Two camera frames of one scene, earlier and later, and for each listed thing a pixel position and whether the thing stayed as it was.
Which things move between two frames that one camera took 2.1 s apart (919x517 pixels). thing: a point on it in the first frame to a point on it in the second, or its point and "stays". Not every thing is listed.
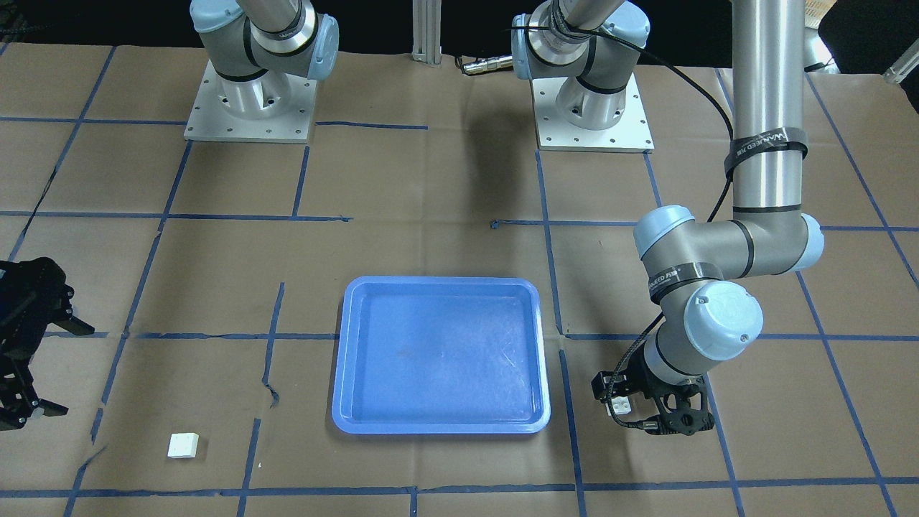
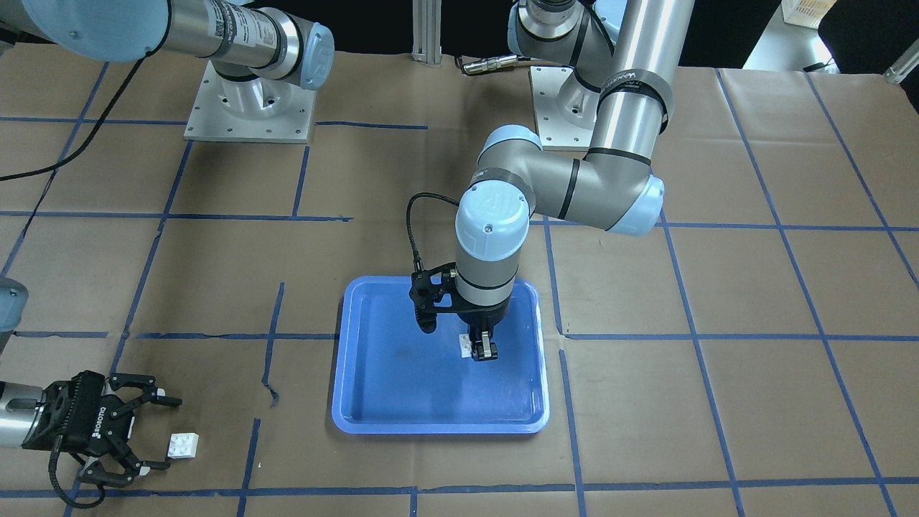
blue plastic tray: x=421 y=355 stays
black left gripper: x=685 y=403 to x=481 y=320
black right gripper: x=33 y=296 to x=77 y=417
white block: x=183 y=445 stays
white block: x=621 y=405 to x=465 y=345
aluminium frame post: x=426 y=16 stays
